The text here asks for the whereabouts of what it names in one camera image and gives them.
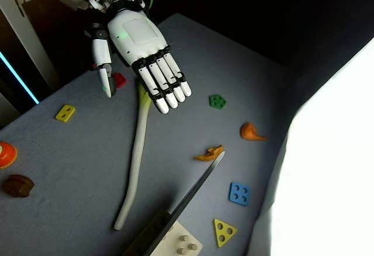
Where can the yellow triangle three-hole block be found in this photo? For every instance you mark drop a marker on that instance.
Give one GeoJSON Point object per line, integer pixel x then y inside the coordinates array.
{"type": "Point", "coordinates": [219, 228]}

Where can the red block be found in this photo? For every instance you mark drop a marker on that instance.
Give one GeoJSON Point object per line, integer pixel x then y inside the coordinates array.
{"type": "Point", "coordinates": [120, 80]}

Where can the green pentagon five-hole block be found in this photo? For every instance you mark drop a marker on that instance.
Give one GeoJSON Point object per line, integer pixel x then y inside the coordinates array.
{"type": "Point", "coordinates": [217, 105]}

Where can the cyan light strip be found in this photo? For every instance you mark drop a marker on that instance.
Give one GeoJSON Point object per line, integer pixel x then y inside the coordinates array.
{"type": "Point", "coordinates": [20, 79]}

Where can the yellow rectangular two-hole block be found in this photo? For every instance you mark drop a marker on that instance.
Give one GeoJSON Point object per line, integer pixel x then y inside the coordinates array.
{"type": "Point", "coordinates": [62, 117]}

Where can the orange-red toy tart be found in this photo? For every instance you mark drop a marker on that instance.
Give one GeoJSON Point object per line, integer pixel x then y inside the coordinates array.
{"type": "Point", "coordinates": [7, 155]}

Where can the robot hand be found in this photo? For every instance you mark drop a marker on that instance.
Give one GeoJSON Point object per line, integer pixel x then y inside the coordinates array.
{"type": "Point", "coordinates": [137, 36]}

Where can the long pale leek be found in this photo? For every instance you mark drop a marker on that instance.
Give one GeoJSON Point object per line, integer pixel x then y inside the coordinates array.
{"type": "Point", "coordinates": [137, 156]}

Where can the orange toy chicken drumstick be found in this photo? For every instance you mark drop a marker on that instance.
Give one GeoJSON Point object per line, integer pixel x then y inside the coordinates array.
{"type": "Point", "coordinates": [248, 131]}

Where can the blue square four-hole block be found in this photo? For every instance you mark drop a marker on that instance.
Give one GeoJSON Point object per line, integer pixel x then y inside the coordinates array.
{"type": "Point", "coordinates": [235, 199]}

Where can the brown toy braised meat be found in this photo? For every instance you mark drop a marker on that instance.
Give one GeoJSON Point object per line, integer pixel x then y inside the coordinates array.
{"type": "Point", "coordinates": [17, 186]}

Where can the orange toy chicken wing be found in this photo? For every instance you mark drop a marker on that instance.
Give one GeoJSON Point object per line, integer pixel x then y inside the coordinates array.
{"type": "Point", "coordinates": [209, 155]}

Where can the wooden peg board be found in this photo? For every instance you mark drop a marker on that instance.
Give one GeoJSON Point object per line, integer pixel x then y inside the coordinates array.
{"type": "Point", "coordinates": [181, 241]}

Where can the white pillar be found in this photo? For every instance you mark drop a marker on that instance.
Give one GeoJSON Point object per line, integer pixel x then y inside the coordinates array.
{"type": "Point", "coordinates": [29, 42]}

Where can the grey table cloth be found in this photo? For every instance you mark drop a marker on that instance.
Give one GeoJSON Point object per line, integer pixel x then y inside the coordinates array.
{"type": "Point", "coordinates": [73, 156]}

